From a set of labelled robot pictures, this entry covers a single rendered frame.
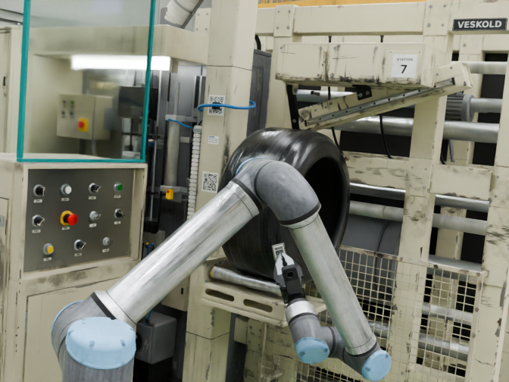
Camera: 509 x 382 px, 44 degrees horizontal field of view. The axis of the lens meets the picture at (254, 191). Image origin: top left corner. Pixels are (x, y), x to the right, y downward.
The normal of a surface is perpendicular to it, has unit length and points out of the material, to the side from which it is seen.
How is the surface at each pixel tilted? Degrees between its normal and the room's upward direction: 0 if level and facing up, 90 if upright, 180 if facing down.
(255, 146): 42
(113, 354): 87
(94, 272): 90
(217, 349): 90
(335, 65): 90
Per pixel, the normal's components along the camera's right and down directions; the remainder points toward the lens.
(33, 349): 0.82, 0.13
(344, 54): -0.56, 0.04
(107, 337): 0.16, -0.97
